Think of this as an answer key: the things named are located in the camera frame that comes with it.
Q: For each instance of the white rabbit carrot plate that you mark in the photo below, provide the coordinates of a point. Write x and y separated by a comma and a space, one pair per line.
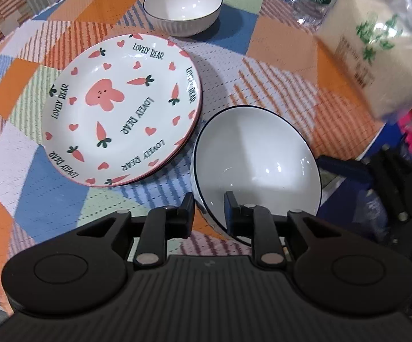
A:
120, 114

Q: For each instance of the white ribbed bowl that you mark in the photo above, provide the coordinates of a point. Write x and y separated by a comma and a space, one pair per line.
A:
255, 149
182, 3

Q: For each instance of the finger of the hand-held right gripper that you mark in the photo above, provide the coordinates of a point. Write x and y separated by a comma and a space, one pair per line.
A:
394, 185
345, 171

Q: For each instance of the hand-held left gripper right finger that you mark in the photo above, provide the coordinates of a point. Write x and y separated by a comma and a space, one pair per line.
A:
231, 213

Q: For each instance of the clear bag of rice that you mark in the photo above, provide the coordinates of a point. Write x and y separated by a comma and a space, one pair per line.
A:
369, 50

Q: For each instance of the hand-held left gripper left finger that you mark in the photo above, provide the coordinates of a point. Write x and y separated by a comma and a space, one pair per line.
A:
186, 213

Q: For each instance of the patchwork tablecloth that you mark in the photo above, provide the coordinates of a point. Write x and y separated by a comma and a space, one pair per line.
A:
31, 171

